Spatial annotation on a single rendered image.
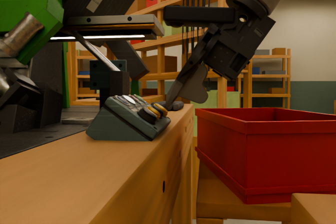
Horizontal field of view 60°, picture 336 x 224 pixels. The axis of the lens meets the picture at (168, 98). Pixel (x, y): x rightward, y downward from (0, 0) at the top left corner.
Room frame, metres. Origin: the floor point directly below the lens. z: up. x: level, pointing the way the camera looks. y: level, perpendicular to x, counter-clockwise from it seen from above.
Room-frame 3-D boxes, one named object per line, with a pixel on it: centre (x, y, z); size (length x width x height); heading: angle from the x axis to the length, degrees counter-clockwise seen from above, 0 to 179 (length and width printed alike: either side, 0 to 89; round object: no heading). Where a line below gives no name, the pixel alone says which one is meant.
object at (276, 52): (9.03, -2.10, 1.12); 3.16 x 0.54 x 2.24; 87
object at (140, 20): (0.74, 0.21, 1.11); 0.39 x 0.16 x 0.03; 83
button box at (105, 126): (0.45, 0.05, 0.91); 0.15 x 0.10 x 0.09; 173
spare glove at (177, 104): (0.99, 0.00, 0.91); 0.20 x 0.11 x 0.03; 170
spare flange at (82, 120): (0.58, 0.18, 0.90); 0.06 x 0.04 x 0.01; 82
